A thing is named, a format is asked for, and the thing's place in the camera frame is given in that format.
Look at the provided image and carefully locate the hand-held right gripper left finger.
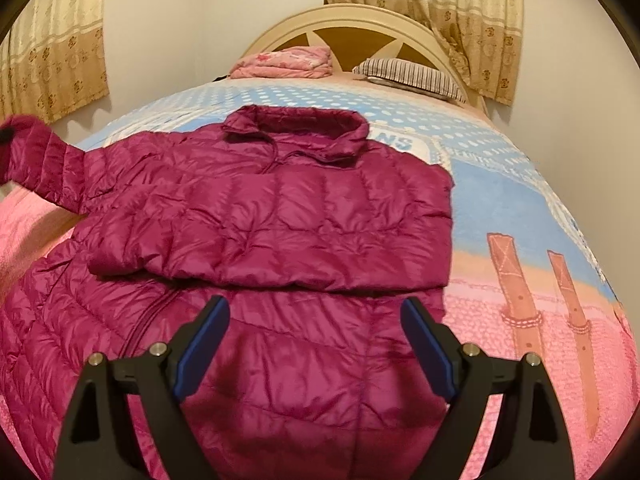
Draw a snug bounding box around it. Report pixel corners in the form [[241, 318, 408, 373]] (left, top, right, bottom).
[[52, 295, 232, 480]]

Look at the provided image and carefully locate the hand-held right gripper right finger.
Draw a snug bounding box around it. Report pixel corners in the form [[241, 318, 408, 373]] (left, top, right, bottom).
[[401, 296, 576, 480]]

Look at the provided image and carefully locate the magenta quilted down jacket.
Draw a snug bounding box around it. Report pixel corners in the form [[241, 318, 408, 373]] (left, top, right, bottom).
[[0, 105, 456, 480]]

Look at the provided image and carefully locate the pink and blue printed blanket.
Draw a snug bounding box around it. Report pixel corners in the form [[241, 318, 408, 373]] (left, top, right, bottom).
[[0, 76, 635, 480]]

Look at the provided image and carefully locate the striped pillow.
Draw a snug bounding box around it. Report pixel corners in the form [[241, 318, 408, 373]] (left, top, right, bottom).
[[352, 57, 468, 105]]

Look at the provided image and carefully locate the folded pink floral quilt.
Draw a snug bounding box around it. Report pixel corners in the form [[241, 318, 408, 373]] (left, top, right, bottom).
[[229, 45, 335, 81]]

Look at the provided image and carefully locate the cream wooden bed headboard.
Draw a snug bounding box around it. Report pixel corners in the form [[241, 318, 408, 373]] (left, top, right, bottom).
[[240, 4, 490, 112]]

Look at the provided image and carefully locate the beige patterned curtain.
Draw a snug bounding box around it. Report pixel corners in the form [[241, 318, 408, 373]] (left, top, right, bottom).
[[320, 0, 542, 107], [0, 0, 111, 127]]

